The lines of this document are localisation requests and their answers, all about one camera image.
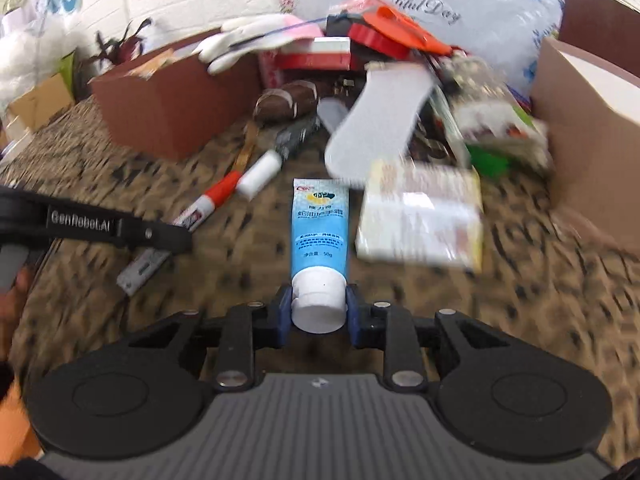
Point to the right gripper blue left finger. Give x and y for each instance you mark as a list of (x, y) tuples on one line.
[(279, 317)]

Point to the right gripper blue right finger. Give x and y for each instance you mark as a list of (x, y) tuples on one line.
[(358, 316)]

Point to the blue white cream tube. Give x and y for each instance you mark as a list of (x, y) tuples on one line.
[(319, 232)]

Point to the red box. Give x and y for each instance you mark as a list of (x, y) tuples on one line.
[(322, 53)]

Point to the person left hand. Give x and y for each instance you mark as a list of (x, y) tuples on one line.
[(12, 304)]

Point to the white yellow flat box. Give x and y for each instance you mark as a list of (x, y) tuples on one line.
[(413, 212)]

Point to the red white glue pen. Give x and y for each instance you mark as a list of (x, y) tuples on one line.
[(247, 184)]

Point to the white grey insole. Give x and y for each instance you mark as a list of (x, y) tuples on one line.
[(380, 124)]

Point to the reddish brown cardboard box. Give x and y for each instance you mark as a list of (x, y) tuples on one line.
[(166, 105)]

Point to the brown football toy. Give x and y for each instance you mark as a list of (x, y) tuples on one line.
[(292, 101)]

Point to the white glove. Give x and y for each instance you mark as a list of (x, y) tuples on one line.
[(265, 32)]

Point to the orange plastic tool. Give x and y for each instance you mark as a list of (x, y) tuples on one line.
[(386, 30)]

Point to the tan cardboard box white inside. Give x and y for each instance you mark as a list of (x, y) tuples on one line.
[(591, 107)]

